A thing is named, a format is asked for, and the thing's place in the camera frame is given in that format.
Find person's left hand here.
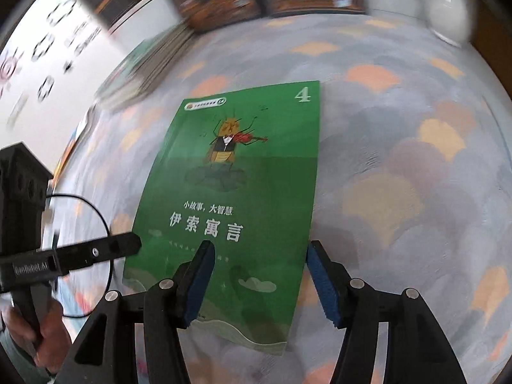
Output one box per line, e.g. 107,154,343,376
0,296,73,369

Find stack of picture books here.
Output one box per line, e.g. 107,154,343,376
96,24,196,107

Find black wall lettering stickers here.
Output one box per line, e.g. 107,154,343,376
0,0,105,124

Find person's left forearm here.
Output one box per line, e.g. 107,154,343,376
0,336,54,380

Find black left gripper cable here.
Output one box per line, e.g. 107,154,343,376
44,194,115,320

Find white ribbed vase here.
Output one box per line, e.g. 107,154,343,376
424,0,475,46

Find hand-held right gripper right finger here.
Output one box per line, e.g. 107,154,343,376
306,240,467,384

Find dark green beetle cover book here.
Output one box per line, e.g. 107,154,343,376
122,80,323,357

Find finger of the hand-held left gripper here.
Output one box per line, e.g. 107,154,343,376
56,232,142,275

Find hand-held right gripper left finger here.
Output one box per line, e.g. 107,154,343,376
54,240,217,384

